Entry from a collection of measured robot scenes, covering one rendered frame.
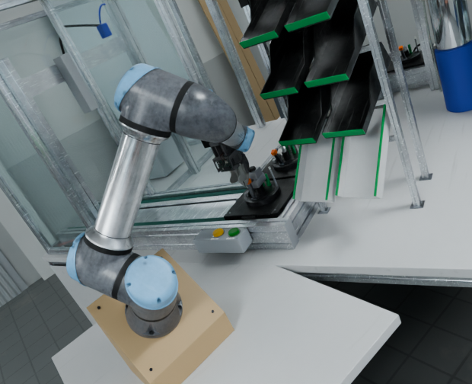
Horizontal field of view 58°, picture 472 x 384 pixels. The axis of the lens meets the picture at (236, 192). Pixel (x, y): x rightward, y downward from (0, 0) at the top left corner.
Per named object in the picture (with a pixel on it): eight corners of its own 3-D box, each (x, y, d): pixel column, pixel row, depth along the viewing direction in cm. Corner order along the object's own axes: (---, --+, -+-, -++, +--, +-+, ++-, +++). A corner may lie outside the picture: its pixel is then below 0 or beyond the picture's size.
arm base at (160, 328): (150, 350, 109) (149, 340, 101) (113, 308, 113) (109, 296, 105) (193, 311, 116) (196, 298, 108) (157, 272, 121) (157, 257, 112)
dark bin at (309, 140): (316, 143, 126) (303, 128, 122) (282, 146, 135) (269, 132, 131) (343, 72, 136) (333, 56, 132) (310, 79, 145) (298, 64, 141)
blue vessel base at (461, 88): (486, 108, 174) (474, 44, 164) (444, 115, 184) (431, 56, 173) (488, 94, 185) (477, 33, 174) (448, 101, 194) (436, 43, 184)
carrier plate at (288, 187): (279, 217, 146) (277, 212, 145) (225, 220, 160) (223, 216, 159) (304, 180, 162) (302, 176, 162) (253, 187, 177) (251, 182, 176)
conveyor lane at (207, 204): (288, 238, 149) (279, 215, 146) (134, 241, 200) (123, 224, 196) (316, 193, 169) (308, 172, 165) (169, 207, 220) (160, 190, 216)
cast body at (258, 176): (259, 187, 155) (252, 171, 152) (249, 189, 158) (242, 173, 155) (269, 176, 161) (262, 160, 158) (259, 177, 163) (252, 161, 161)
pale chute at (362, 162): (382, 199, 123) (375, 196, 120) (342, 198, 133) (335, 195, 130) (392, 107, 127) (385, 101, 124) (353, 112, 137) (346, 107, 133)
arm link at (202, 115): (240, 97, 84) (259, 126, 133) (190, 77, 85) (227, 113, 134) (218, 151, 85) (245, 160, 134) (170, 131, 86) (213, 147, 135)
